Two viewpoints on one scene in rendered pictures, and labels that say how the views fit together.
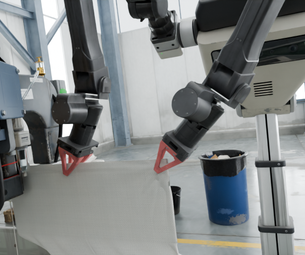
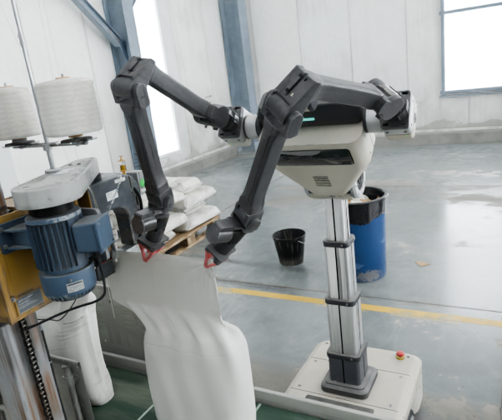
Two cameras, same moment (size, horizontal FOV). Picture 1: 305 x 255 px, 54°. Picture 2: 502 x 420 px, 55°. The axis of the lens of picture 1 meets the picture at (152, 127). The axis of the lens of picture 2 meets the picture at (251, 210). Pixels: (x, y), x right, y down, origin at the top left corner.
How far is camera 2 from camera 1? 0.94 m
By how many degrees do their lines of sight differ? 14
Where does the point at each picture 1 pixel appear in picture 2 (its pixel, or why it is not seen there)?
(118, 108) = (242, 94)
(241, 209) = (373, 264)
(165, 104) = not seen: hidden behind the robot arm
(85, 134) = (157, 236)
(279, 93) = (337, 185)
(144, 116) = not seen: hidden behind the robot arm
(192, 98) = (216, 232)
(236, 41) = (245, 196)
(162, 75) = (312, 41)
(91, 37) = (157, 172)
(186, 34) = (250, 131)
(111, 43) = not seen: outside the picture
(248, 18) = (249, 185)
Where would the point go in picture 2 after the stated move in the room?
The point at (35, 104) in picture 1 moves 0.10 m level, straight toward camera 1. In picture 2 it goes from (120, 201) to (120, 207)
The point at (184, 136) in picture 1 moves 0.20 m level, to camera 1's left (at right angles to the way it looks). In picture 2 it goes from (219, 248) to (157, 253)
